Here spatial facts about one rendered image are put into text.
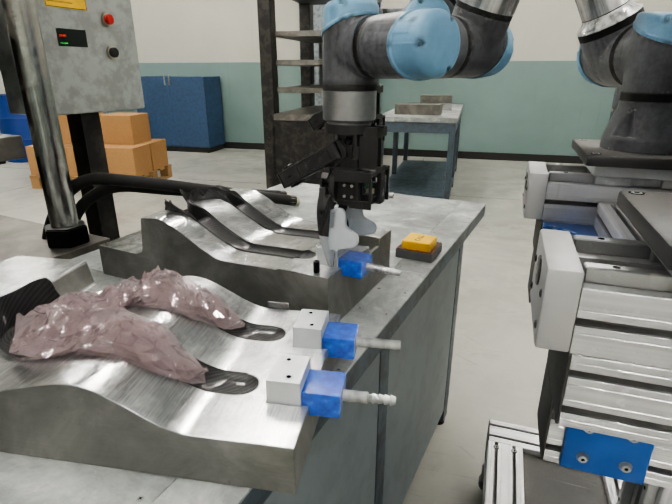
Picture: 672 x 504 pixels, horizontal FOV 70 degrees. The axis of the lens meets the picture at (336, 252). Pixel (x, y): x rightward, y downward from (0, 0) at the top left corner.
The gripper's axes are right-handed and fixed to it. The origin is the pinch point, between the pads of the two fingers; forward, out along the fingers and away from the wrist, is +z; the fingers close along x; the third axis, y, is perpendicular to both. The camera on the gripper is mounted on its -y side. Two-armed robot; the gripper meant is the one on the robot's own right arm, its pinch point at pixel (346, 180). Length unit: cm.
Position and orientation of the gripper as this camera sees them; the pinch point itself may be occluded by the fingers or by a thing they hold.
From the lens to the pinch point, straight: 104.9
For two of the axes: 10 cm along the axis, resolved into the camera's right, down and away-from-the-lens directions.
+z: 0.0, 9.4, 3.5
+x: 4.5, -3.2, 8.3
